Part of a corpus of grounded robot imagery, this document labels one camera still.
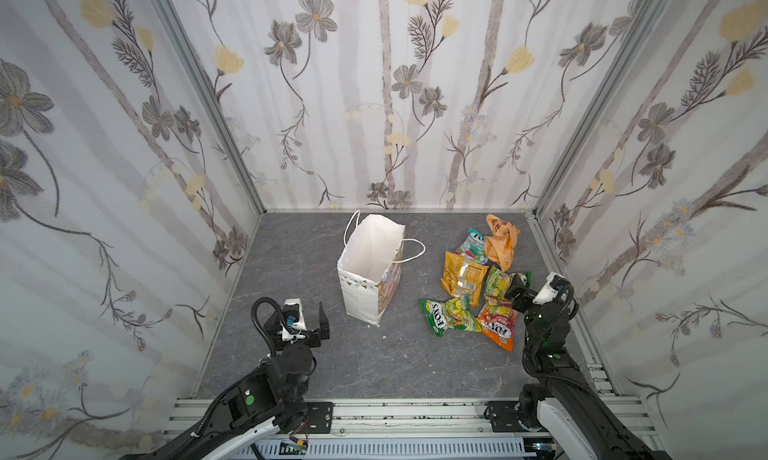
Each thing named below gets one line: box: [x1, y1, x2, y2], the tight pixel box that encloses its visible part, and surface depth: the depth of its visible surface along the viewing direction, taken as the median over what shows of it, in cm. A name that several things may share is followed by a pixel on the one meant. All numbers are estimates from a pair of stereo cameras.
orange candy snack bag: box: [476, 296, 518, 352], surface depth 88 cm
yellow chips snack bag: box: [440, 251, 489, 307], surface depth 100 cm
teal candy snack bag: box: [454, 227, 489, 265], surface depth 106 cm
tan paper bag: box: [484, 214, 520, 272], surface depth 100 cm
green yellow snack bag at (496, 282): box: [485, 265, 511, 299], surface depth 97 cm
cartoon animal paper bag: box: [337, 210, 426, 326], surface depth 81 cm
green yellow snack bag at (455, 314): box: [419, 296, 483, 337], surface depth 90 cm
